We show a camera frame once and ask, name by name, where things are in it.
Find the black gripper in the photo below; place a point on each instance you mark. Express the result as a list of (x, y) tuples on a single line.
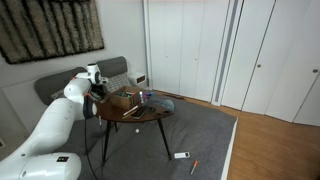
[(99, 91)]

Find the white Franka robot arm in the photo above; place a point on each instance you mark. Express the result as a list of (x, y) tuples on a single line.
[(50, 133)]

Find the grey plaid pillow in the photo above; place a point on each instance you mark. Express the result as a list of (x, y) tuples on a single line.
[(118, 81)]

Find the brown cardboard box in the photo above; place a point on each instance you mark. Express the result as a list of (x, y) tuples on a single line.
[(125, 101)]

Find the round wooden side table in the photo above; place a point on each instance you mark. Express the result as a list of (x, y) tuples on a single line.
[(116, 113)]

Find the small grey headboard cushion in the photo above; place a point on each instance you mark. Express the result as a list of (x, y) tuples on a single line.
[(113, 66)]

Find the pale wooden stick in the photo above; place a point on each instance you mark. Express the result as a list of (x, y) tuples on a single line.
[(130, 110)]

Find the white nightstand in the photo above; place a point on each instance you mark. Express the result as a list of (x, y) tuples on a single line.
[(137, 79)]

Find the grey dashed pattern pillow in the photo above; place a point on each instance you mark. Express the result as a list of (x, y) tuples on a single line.
[(58, 94)]

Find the black pouch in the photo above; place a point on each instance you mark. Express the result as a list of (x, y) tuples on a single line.
[(141, 112)]

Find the small white ball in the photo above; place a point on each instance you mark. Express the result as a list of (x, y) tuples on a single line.
[(136, 131)]

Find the clear bag of coloured pens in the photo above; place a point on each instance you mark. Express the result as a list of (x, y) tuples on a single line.
[(160, 103)]

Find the grey mattress blanket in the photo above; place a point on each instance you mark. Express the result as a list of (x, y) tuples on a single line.
[(150, 166)]

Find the white bifold closet doors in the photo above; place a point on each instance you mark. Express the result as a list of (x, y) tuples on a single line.
[(186, 46)]

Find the white remote control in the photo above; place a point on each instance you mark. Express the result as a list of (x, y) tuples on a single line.
[(182, 155)]

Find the orange marker pen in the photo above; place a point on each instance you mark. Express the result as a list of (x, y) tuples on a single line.
[(194, 167)]

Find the white closet door with knob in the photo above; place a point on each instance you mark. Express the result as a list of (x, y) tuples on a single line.
[(250, 50), (290, 60)]

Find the black and cream wall rug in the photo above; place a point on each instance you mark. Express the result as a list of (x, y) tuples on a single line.
[(50, 26)]

